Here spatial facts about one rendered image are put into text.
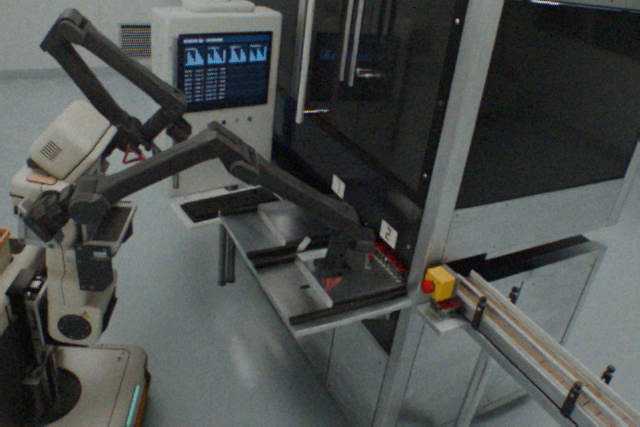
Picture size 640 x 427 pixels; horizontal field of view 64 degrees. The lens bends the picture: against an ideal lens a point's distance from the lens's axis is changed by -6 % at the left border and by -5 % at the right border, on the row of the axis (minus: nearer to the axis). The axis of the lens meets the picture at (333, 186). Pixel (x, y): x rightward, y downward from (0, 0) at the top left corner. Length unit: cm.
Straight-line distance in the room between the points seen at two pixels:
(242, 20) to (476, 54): 106
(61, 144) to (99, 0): 522
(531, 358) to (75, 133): 134
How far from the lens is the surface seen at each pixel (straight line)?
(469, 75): 140
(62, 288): 174
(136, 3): 671
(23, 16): 666
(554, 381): 154
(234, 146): 128
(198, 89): 214
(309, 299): 165
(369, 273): 179
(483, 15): 137
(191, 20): 207
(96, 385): 225
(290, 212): 207
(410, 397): 207
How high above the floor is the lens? 191
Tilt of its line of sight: 27 degrees down
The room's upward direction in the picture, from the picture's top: 8 degrees clockwise
